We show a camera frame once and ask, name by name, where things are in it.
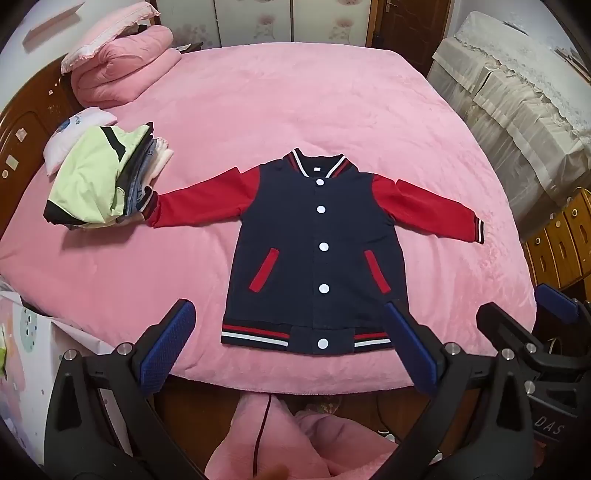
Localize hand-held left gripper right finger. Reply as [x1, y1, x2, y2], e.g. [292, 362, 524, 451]
[383, 301, 539, 480]

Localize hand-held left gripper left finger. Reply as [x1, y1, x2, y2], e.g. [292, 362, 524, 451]
[44, 299, 206, 480]

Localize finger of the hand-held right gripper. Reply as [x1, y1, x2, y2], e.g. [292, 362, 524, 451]
[534, 284, 591, 326]
[475, 302, 550, 365]

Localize navy and red varsity jacket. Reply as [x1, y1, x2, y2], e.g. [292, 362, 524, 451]
[147, 148, 485, 356]

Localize stack of folded clothes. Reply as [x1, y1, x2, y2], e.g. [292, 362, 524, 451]
[44, 122, 155, 229]

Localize yellow wooden boxes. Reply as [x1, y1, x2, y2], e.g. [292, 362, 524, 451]
[524, 187, 591, 301]

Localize patterned paper gift bag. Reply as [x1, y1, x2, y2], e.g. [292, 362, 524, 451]
[0, 291, 116, 435]

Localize pink fleece clothing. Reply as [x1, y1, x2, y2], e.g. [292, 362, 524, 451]
[205, 394, 407, 480]

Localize folded blue jeans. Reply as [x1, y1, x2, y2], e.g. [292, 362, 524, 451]
[117, 138, 160, 217]

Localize folded cream garment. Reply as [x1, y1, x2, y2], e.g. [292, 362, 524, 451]
[148, 136, 175, 178]

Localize lace-covered furniture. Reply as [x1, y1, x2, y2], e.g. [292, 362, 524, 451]
[427, 11, 591, 241]

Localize white printed pillow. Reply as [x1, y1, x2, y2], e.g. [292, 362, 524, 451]
[44, 107, 116, 176]

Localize brown wooden headboard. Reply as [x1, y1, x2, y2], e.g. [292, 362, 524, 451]
[0, 53, 86, 241]

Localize pink fleece bed blanket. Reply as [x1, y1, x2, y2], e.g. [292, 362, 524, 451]
[0, 46, 539, 398]

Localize folded pink quilt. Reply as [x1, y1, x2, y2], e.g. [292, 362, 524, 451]
[69, 25, 183, 109]

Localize brown wooden door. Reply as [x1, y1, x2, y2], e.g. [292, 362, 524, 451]
[367, 0, 451, 49]

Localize pink lace-trimmed pillow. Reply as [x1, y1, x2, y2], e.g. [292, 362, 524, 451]
[60, 0, 162, 75]

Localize floral wardrobe doors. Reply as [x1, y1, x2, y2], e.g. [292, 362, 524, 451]
[157, 0, 375, 49]

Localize pink wall strip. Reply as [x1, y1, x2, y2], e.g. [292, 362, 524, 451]
[23, 21, 62, 48]

